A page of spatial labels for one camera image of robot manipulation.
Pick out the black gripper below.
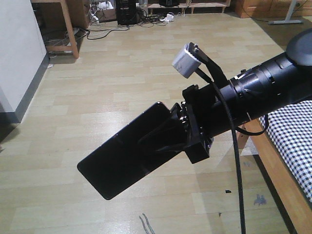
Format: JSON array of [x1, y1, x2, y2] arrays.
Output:
[[138, 84, 233, 164]]

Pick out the grey desk foot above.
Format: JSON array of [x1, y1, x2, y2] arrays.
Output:
[[268, 0, 303, 25]]

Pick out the black white checkered bedsheet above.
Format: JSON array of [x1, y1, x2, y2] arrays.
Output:
[[266, 100, 312, 206]]

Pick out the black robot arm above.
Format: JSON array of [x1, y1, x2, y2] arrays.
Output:
[[169, 29, 312, 163]]

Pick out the wooden bed frame rail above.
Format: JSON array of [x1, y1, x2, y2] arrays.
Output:
[[236, 132, 312, 234]]

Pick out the black computer tower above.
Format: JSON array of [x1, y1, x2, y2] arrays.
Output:
[[116, 0, 137, 25]]

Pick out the black smartphone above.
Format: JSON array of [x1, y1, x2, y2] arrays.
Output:
[[77, 102, 180, 200]]

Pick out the wooden table leg frame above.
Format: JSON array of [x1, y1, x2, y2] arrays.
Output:
[[30, 0, 80, 59]]

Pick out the black camera cable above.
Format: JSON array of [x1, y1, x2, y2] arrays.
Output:
[[195, 43, 270, 234]]

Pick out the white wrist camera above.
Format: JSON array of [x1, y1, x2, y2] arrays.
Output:
[[172, 42, 201, 78]]

